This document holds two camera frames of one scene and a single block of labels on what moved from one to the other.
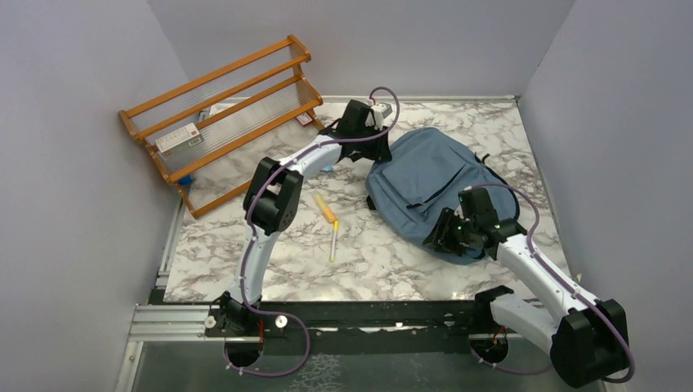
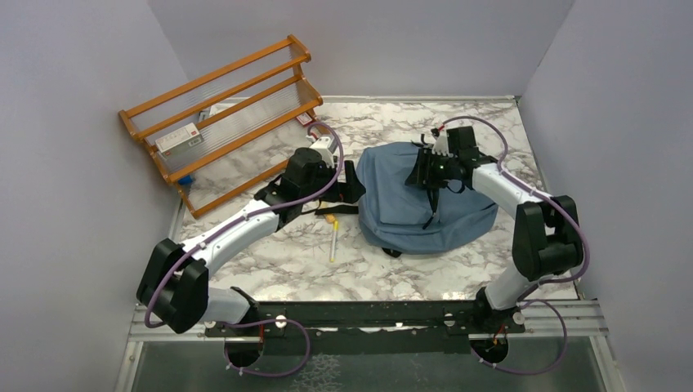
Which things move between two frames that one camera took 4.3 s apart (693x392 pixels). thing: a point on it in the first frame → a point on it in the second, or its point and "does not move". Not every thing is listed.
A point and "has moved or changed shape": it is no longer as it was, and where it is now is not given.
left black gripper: x=378 y=151 → x=350 y=190
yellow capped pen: x=336 y=228 does not move
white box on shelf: x=179 y=140 does not move
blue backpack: x=413 y=175 has moved or changed shape
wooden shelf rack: x=213 y=133 does not move
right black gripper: x=440 y=236 → x=416 y=178
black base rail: x=360 y=327 does not move
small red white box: x=304 y=118 does not move
